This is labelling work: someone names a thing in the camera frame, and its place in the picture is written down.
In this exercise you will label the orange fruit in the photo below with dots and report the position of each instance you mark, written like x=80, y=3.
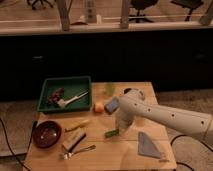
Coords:
x=98, y=107

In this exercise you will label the green pepper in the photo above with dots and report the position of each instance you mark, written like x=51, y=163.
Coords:
x=111, y=133

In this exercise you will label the yellow banana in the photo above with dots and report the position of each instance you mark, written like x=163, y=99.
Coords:
x=76, y=125

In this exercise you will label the clear green glass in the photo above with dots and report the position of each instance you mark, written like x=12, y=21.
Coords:
x=109, y=89

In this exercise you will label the black office chair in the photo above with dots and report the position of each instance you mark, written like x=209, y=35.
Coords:
x=141, y=5

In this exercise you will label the blue sponge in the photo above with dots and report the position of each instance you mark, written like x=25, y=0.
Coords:
x=112, y=105

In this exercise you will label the wooden block brush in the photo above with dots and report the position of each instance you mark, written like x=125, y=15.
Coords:
x=73, y=138

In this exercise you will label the dark red bowl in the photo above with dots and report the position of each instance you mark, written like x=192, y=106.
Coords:
x=47, y=134

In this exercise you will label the blue folded cloth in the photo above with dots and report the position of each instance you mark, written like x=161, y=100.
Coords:
x=146, y=147

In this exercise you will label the green plastic tray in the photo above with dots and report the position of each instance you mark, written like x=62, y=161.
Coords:
x=72, y=86

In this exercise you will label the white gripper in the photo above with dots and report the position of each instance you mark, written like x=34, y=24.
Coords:
x=123, y=121

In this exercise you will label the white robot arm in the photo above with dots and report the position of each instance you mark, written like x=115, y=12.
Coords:
x=194, y=124

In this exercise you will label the brown grape bunch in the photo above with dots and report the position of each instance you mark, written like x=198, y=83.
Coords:
x=55, y=96

